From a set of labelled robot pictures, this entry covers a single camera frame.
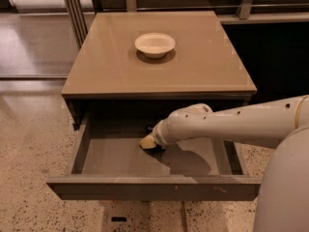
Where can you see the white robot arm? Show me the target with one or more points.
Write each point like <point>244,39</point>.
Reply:
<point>283,201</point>

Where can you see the grey open top drawer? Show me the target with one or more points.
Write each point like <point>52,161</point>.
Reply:
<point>107,164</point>

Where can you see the white ceramic bowl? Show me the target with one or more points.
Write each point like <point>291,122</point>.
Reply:
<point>155,45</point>

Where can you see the metal railing frame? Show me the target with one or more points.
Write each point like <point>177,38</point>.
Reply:
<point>237,16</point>

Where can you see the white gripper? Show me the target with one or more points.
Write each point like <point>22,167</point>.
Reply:
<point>159,135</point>

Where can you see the grey counter cabinet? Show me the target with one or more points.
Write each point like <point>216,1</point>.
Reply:
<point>203,65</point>

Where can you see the blue rxbar blueberry bar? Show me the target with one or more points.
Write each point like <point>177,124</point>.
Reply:
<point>157,148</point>

